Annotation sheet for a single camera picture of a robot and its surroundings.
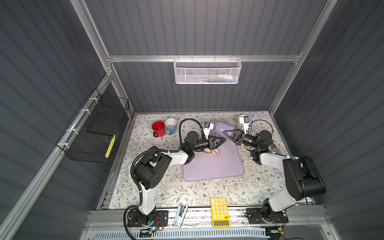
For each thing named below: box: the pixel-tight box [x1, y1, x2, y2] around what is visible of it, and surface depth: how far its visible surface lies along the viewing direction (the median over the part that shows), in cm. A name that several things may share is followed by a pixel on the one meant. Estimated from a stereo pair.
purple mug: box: [214, 121, 235, 138], surface depth 80 cm
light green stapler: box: [172, 202, 188, 228], surface depth 75 cm
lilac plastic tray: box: [182, 139, 245, 182], surface depth 95 cm
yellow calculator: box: [210, 197, 231, 228], surface depth 76 cm
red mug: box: [152, 120, 166, 138], surface depth 107 cm
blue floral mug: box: [165, 117, 177, 136], surface depth 104 cm
